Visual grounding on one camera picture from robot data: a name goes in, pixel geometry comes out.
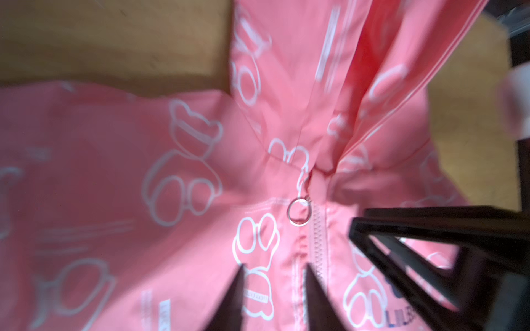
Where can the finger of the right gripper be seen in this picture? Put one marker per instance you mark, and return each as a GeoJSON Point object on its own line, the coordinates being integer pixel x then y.
{"type": "Point", "coordinates": [487, 289]}
{"type": "Point", "coordinates": [434, 215]}

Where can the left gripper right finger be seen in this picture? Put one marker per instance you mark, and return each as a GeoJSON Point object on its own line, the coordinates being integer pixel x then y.
{"type": "Point", "coordinates": [320, 313]}

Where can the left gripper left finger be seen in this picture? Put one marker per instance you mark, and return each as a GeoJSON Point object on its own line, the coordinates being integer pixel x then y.
{"type": "Point", "coordinates": [228, 316]}

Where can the pink hooded jacket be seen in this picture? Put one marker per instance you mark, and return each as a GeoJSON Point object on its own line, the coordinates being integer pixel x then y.
{"type": "Point", "coordinates": [125, 213]}

